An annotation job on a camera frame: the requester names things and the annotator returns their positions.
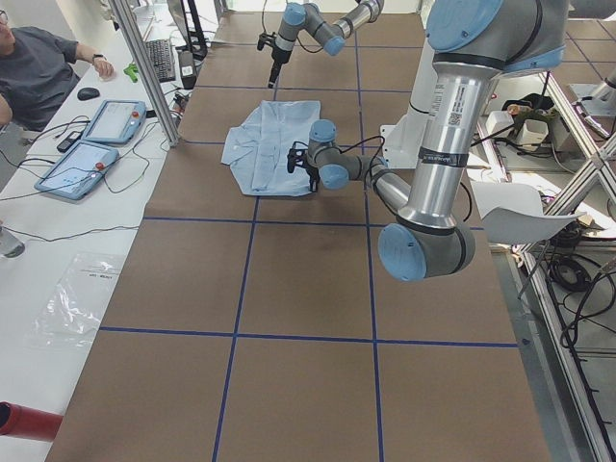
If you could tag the clear plastic bag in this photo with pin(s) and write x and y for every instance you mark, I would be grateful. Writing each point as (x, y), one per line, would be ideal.
(73, 313)

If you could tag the upper blue teach pendant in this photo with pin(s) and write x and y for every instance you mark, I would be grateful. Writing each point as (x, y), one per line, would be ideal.
(115, 122)

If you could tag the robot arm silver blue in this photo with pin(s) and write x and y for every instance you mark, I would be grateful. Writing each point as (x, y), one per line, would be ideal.
(474, 42)
(307, 17)

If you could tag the lower blue teach pendant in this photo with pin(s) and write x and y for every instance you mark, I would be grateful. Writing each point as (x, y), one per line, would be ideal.
(78, 171)

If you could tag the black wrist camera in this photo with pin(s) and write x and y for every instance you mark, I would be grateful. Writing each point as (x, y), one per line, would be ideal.
(265, 39)
(296, 158)

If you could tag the seated person grey shirt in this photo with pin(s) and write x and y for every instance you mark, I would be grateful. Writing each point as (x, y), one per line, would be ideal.
(37, 74)

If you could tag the clear water bottle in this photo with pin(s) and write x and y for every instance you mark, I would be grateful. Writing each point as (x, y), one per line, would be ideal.
(11, 246)

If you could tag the black mobile phone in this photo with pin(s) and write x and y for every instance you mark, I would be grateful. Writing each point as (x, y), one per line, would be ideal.
(68, 141)

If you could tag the blue teach pendant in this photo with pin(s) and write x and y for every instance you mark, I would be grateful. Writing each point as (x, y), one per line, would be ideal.
(115, 122)
(78, 171)

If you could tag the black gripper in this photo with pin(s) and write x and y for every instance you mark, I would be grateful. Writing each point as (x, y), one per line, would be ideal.
(277, 57)
(312, 172)

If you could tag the red cylinder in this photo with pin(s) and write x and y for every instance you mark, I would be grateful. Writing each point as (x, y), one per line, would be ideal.
(23, 422)

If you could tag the aluminium frame post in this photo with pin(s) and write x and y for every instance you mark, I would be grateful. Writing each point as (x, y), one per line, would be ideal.
(132, 34)

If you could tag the white pillar with base plate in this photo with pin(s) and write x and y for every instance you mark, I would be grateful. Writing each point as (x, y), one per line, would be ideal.
(403, 140)

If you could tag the light blue button shirt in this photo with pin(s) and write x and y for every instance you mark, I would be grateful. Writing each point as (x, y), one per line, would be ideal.
(257, 150)

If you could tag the green plastic object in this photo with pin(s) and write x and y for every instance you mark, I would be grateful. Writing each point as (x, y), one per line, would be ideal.
(131, 71)

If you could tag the black computer mouse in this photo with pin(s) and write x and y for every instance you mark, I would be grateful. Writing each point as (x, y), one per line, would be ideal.
(87, 93)

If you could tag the black keyboard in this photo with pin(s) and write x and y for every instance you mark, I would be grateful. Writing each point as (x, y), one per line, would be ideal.
(161, 54)

